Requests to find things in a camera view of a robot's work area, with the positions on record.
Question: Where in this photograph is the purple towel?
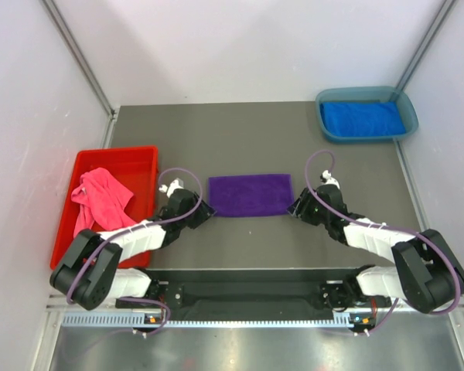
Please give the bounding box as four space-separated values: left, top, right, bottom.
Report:
207 174 294 218

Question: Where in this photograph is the blue towel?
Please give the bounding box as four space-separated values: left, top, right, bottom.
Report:
320 102 406 138

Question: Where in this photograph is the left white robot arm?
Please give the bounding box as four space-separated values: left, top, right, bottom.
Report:
49 180 216 310

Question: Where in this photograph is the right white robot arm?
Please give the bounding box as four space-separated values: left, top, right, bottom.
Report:
287 184 464 314

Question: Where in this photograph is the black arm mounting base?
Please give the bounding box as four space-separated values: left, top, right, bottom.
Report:
114 268 391 322

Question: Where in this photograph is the red plastic bin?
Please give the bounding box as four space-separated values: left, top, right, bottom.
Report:
50 146 159 269

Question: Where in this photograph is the pink towel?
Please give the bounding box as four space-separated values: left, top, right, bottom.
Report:
70 168 136 237

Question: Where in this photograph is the teal translucent plastic tray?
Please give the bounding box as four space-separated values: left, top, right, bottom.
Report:
315 86 419 144

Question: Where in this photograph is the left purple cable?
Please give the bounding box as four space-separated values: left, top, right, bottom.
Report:
66 167 203 336

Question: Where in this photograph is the purple cable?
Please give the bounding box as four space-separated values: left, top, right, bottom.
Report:
305 149 463 336
66 167 203 336

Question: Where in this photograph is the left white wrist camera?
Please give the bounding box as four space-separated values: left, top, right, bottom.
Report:
159 178 184 198

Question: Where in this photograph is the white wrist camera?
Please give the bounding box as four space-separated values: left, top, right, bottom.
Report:
320 170 340 189
159 178 184 198

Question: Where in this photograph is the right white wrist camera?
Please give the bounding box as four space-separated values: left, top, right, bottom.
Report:
320 170 340 189

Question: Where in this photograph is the white slotted cable duct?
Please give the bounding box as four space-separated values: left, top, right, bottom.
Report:
61 312 374 329

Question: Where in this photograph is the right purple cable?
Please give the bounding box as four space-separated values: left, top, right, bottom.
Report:
305 149 463 336

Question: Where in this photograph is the aluminium front rail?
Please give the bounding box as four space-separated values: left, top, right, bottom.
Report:
46 294 464 315

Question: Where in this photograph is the left aluminium frame post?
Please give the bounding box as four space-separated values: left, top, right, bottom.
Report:
38 0 117 121

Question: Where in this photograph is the aluminium frame post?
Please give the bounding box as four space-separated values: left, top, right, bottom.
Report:
395 0 458 92
38 0 117 121

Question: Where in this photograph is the right aluminium frame post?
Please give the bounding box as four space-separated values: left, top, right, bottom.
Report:
395 0 458 92

